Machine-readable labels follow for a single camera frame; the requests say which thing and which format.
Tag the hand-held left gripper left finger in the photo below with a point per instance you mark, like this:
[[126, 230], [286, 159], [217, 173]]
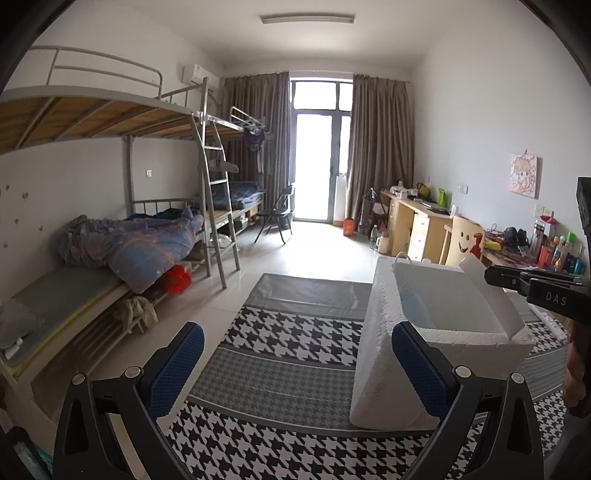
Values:
[[178, 364]]

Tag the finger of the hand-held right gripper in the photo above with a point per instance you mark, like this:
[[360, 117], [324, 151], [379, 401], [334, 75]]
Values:
[[508, 277], [554, 297]]

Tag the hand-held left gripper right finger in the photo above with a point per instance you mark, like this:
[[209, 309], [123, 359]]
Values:
[[418, 364]]

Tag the white foam lid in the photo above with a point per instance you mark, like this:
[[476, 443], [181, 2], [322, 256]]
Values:
[[489, 300]]

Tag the person's right hand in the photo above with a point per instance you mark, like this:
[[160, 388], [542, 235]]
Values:
[[577, 369]]

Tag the wooden desk with patterned cover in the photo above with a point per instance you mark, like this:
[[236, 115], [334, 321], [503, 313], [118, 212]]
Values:
[[512, 256]]

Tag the white power strip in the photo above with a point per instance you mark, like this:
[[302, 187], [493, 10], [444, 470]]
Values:
[[551, 324]]

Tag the black headphones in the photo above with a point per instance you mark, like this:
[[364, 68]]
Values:
[[516, 237]]

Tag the group of toiletry bottles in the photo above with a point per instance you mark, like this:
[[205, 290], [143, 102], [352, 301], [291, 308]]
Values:
[[558, 251]]

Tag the wooden smiley face chair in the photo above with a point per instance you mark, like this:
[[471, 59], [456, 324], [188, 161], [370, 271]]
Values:
[[461, 242]]

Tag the beige crumpled cloth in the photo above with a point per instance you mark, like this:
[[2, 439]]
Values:
[[136, 314]]

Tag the red plastic bag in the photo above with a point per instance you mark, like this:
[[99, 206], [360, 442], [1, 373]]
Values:
[[175, 279]]

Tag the plain wooden desk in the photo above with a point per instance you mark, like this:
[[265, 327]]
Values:
[[415, 226]]

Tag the houndstooth table cloth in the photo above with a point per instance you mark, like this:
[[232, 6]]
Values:
[[286, 369]]

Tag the blue plaid blanket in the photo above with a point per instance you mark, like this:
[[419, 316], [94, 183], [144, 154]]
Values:
[[134, 244]]

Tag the clear floor bottles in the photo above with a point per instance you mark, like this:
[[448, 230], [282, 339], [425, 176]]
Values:
[[381, 240]]

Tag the grey bed mat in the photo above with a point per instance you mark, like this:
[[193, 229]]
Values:
[[55, 300]]

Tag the orange jug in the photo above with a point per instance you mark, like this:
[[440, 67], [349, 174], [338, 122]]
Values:
[[348, 227]]

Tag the metal bunk ladder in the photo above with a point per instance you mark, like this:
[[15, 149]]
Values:
[[217, 207]]

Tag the black folding chair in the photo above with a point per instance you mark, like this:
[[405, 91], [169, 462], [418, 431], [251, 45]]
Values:
[[277, 217]]

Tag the brown curtain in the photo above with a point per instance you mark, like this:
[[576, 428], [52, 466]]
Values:
[[263, 124], [381, 138]]

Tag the grey rolled cloth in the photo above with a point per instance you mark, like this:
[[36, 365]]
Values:
[[224, 166]]

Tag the glass balcony door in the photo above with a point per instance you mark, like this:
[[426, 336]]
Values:
[[318, 161]]

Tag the small metal bunk bed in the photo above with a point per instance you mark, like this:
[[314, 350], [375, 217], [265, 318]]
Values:
[[244, 138]]

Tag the hanging dark clothes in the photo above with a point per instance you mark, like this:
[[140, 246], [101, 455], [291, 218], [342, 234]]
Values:
[[256, 141]]

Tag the large metal bunk bed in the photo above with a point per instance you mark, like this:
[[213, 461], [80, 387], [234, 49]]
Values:
[[92, 120]]

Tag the white air conditioner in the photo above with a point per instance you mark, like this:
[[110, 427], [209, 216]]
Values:
[[201, 75]]

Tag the ceiling tube light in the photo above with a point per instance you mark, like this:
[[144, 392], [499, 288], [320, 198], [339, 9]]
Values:
[[307, 19]]

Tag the white double wall socket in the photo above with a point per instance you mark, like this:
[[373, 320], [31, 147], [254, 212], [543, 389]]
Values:
[[545, 213]]

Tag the cartoon wall poster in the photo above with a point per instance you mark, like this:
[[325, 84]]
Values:
[[524, 177]]

